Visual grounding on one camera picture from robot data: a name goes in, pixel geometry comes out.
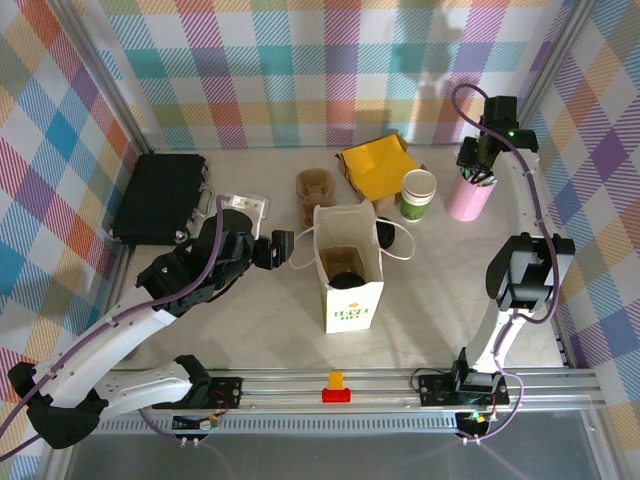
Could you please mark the red and yellow clamp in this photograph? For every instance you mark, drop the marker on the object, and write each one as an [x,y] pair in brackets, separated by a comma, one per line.
[336,395]

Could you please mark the green white wrapped straw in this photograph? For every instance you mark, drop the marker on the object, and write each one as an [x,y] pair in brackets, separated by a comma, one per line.
[492,179]
[465,175]

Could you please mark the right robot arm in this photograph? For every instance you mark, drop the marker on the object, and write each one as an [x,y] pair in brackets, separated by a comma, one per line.
[530,270]

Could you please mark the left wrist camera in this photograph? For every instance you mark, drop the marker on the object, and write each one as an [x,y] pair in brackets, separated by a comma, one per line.
[247,205]

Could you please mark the black cup lid stack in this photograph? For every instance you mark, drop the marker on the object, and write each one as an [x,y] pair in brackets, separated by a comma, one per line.
[387,235]

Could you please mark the yellow paper napkin stack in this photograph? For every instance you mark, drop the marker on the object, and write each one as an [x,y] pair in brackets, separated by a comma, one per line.
[377,167]

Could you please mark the white paper takeout bag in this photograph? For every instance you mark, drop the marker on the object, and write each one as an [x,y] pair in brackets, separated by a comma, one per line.
[352,315]

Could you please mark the small black controller board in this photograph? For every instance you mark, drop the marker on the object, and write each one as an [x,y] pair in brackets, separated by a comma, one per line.
[197,423]
[475,422]

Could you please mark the aluminium frame post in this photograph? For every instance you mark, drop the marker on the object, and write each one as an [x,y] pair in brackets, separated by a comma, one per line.
[555,55]
[109,75]

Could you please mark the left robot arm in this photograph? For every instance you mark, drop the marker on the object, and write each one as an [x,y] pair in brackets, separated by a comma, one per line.
[110,335]

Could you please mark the brown cardboard cup carrier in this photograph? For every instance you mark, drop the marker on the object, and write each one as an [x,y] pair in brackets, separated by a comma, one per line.
[312,182]
[340,260]

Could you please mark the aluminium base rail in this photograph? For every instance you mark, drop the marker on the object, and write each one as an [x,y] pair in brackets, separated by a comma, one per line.
[290,395]

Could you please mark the black hard case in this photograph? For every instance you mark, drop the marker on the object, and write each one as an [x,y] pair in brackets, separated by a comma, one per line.
[155,195]

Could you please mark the green paper cup stack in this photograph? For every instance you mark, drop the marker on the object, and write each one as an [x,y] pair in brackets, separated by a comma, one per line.
[419,184]

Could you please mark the pink straw holder cup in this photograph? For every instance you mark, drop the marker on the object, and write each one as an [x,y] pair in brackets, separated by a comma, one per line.
[467,200]

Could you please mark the black plastic cup lid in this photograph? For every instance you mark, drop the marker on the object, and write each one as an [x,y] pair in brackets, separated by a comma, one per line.
[345,281]

